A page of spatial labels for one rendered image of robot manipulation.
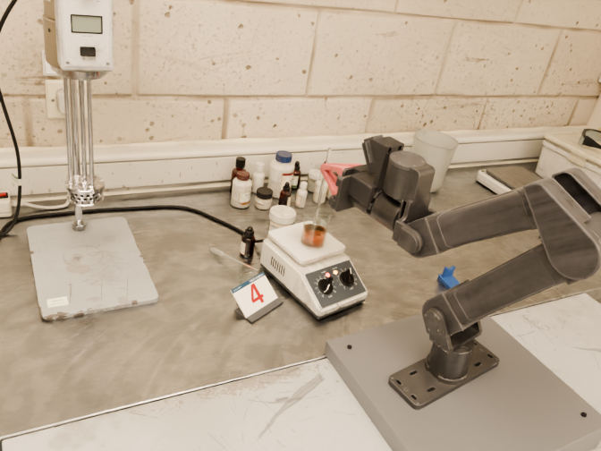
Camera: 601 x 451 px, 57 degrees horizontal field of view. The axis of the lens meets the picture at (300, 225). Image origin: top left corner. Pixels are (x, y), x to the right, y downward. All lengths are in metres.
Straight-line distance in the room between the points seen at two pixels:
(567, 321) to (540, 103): 1.01
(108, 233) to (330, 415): 0.61
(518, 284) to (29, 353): 0.74
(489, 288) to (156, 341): 0.54
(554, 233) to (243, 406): 0.51
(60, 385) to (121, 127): 0.66
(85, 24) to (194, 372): 0.55
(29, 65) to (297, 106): 0.64
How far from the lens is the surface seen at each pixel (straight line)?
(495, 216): 0.78
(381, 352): 0.99
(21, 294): 1.11
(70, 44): 0.91
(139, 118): 1.39
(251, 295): 1.06
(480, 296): 0.84
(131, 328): 1.02
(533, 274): 0.78
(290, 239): 1.12
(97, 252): 1.18
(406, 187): 0.88
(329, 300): 1.07
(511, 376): 1.03
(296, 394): 0.93
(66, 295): 1.08
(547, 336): 1.25
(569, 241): 0.71
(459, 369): 0.94
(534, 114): 2.14
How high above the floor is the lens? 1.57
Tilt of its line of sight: 30 degrees down
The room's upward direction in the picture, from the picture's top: 10 degrees clockwise
